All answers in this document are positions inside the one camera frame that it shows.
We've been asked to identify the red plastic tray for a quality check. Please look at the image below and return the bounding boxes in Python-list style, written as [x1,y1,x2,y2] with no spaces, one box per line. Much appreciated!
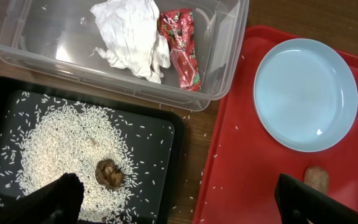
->
[193,26,358,223]

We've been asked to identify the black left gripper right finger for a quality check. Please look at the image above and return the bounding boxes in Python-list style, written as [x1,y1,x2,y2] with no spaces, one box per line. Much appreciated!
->
[275,174,358,224]

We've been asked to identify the clear plastic bin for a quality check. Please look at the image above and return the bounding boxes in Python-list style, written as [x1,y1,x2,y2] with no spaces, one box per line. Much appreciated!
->
[0,0,249,111]

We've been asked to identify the light blue plate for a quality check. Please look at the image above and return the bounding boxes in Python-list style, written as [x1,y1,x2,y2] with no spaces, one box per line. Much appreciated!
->
[253,38,358,152]

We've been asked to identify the brown carrot-like vegetable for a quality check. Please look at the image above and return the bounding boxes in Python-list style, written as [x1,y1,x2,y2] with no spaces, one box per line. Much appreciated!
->
[303,166,329,194]

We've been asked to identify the red snack wrapper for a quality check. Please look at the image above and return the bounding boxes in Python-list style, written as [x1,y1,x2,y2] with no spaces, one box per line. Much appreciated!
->
[157,9,201,91]

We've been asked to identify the black waste tray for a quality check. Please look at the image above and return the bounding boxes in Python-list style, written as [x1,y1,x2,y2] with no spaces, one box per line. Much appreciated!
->
[0,77,185,223]

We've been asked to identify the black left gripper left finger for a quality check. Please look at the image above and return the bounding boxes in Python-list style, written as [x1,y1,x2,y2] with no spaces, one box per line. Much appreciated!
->
[0,173,85,224]

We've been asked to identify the white rice pile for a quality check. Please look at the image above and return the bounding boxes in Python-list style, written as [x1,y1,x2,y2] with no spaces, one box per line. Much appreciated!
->
[16,105,137,223]

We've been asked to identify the white crumpled tissue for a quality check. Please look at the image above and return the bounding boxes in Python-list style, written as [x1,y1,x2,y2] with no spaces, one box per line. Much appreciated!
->
[90,0,171,84]

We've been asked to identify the dark food scrap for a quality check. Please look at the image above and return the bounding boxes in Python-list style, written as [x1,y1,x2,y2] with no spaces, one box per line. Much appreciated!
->
[95,159,124,190]

